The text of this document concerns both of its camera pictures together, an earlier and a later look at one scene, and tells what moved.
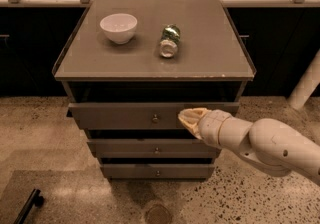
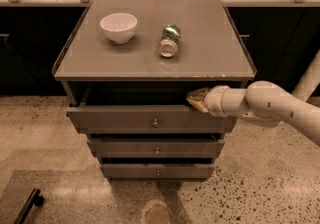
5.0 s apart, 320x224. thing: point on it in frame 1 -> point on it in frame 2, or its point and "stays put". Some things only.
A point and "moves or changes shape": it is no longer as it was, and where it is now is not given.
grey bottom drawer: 158,171 stays put
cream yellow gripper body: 210,128 -> 215,100
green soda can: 169,40 stays put
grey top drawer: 137,116 moves or changes shape
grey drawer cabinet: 131,63 stays put
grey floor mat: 71,196 stays put
